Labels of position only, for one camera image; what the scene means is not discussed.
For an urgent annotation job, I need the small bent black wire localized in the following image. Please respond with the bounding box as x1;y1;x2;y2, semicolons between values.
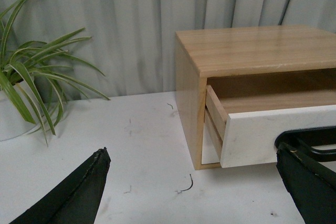
177;173;194;193

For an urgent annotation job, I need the grey curtain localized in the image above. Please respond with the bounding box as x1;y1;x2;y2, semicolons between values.
1;0;335;97

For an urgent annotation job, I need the white plant pot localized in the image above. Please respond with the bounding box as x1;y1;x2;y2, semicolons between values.
1;81;50;141

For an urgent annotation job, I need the green spider plant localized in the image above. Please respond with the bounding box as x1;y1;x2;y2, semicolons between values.
1;0;108;138

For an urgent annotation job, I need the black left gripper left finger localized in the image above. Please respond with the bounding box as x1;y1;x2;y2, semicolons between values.
12;147;111;223

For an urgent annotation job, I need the black metal drawer handle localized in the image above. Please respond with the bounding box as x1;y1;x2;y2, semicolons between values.
275;126;335;162

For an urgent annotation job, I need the light wooden drawer cabinet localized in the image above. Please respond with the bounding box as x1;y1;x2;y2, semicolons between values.
175;25;335;170

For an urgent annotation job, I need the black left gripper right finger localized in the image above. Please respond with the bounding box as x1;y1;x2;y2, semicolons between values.
276;143;335;223

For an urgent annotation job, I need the white-fronted wooden top drawer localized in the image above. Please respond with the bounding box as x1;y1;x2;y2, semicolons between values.
204;85;335;168

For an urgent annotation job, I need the white lower drawer front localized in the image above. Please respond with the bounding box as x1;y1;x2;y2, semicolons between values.
202;124;219;164

